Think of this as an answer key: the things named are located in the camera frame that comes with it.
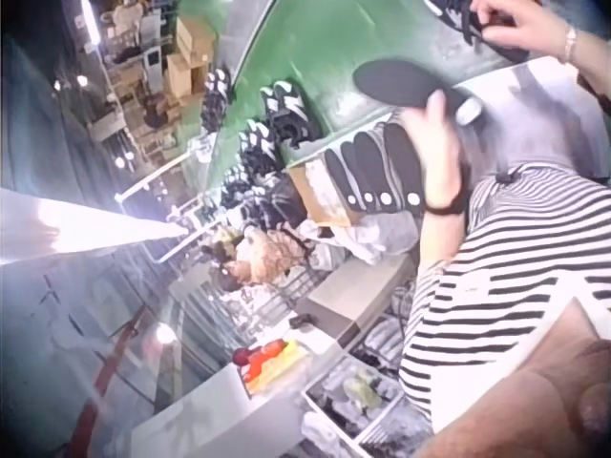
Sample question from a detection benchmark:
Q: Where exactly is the person's right hand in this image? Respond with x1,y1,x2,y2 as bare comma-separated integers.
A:
470,0,578,64

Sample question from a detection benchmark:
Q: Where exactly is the person's left hand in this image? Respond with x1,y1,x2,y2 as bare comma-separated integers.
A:
403,90,473,210

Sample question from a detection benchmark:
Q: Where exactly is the black white striped shoe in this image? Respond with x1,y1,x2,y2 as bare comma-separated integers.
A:
423,0,532,64

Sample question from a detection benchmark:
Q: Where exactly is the black shoe insole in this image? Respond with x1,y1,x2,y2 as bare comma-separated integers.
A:
352,58,484,127

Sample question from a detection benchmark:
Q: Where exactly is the green conveyor belt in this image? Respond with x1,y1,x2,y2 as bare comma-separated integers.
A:
180,0,526,201

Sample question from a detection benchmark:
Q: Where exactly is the stack of black insoles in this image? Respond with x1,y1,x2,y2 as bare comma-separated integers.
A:
323,121,431,217

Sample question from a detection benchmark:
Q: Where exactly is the black wrist band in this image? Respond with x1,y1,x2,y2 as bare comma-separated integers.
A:
423,189,471,217

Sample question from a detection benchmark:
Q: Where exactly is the row of black white sneakers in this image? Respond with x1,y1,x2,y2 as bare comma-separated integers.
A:
199,68,322,225

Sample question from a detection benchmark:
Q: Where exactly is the white plastic bag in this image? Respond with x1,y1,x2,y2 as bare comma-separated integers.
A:
303,208,424,266

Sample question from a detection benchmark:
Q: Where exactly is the brown cardboard box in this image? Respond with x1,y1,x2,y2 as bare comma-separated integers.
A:
285,156,367,228

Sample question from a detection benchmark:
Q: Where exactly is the stack of cardboard cartons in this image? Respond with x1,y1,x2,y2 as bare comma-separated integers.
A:
163,15,217,99

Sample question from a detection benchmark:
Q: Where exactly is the beige machine housing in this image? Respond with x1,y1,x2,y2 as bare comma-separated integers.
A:
304,255,417,352

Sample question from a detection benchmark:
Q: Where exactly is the cluttered storage shelf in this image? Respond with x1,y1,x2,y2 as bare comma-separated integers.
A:
93,0,166,139

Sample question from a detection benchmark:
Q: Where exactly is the white bin of parts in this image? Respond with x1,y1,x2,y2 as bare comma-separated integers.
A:
301,364,433,443

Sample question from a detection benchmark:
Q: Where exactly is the tray of coloured bottles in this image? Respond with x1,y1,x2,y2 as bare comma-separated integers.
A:
231,337,314,400

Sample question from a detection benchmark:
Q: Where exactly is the white metal beam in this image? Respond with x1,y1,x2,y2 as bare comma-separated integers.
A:
0,187,193,266

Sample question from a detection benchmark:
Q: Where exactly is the white side table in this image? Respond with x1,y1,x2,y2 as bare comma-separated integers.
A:
116,365,345,458

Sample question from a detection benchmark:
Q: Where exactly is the pale bracelet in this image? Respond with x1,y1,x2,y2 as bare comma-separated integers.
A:
561,26,579,66

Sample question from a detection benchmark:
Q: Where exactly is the white pipe frame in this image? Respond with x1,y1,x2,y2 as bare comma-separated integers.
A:
113,160,228,264

